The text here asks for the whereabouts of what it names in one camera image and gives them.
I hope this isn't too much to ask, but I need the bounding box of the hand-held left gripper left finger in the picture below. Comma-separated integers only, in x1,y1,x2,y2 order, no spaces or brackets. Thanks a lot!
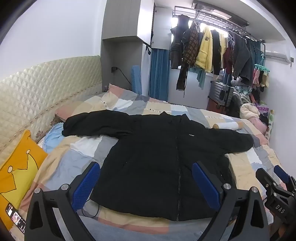
24,161,101,241

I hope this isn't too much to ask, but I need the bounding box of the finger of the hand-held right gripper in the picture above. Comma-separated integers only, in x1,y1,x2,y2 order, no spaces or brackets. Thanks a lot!
255,167,279,193
273,165,296,195

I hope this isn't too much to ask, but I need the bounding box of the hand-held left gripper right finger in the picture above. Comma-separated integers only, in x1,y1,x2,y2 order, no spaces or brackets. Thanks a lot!
191,161,270,241

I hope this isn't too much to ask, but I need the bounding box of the black zip jacket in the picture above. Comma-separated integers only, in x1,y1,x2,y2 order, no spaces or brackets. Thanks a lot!
62,110,254,222

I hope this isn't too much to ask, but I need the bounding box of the pile of mixed clothes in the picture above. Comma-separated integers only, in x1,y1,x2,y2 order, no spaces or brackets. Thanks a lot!
231,78,269,127

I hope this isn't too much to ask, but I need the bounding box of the patchwork bed quilt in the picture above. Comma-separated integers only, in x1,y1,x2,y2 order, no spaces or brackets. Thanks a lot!
17,83,292,241

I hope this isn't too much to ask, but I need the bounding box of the floral printed bag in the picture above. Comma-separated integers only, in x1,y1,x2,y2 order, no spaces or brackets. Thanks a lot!
265,109,276,141

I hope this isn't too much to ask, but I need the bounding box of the light blue pillow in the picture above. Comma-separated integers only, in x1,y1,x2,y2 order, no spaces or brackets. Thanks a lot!
37,122,66,153

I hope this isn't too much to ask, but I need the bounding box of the yellow printed pillow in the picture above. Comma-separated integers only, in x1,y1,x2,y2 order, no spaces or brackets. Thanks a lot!
0,130,48,230

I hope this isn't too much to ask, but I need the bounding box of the cream plush blanket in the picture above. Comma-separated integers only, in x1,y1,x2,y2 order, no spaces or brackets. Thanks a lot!
239,103,261,120

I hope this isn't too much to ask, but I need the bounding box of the black smartphone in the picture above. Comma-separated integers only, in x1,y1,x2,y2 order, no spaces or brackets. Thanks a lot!
5,203,26,234

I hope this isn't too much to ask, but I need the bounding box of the red suitcase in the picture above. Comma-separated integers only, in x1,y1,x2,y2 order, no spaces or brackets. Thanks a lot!
206,97,232,114

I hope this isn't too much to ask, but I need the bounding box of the silver ribbed suitcase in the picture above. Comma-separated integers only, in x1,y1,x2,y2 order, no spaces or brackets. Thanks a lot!
209,81,234,106

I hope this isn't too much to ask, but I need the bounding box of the green sock drying hanger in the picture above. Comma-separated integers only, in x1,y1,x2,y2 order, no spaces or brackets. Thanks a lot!
252,64,271,92

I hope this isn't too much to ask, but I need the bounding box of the cream quilted headboard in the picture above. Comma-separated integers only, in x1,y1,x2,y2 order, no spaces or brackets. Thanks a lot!
0,55,102,160

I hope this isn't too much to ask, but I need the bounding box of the teal hanging cloth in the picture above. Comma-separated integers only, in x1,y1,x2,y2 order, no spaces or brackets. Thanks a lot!
190,66,206,90

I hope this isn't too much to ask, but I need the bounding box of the dark fringed scarf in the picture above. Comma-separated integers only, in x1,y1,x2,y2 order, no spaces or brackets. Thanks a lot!
176,62,189,92

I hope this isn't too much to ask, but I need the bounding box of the blue padded board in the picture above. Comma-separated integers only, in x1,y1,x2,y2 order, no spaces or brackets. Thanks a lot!
131,65,142,95

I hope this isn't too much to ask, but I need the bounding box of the white air conditioner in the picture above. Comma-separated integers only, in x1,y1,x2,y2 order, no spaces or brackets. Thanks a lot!
264,49,295,64

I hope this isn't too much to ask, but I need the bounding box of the blue curtain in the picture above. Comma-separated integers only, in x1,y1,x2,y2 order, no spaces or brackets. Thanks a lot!
149,48,170,102

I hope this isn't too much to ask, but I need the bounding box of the grey denim hanging jacket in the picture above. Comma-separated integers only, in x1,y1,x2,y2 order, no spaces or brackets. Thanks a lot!
228,31,255,87

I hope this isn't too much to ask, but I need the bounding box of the dark red hanging garment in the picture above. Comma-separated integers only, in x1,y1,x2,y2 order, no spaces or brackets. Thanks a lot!
222,46,234,75

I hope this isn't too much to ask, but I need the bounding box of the black hanging coat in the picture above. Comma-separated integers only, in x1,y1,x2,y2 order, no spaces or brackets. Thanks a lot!
210,30,222,76

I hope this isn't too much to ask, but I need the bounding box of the yellow hanging jacket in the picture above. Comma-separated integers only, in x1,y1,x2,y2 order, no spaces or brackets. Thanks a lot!
195,25,215,74

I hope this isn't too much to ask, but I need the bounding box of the brown plaid hanging garment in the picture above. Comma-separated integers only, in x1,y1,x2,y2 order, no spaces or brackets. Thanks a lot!
181,22,201,68

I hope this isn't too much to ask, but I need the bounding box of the dark hanging jacket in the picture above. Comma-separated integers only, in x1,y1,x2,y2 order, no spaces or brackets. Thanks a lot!
169,14,191,69

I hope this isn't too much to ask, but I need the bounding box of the metal ceiling drying rack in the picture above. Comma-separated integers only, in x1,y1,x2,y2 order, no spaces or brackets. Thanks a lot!
173,0,266,48

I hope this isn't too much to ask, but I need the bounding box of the grey wardrobe cabinet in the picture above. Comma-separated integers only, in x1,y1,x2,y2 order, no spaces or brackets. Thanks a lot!
100,0,155,96

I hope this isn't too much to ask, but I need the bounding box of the thin black cable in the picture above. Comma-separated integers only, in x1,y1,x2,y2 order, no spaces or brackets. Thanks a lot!
80,203,101,219

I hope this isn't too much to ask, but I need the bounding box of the black charger cable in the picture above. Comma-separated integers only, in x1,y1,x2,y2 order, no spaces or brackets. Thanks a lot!
117,68,133,84

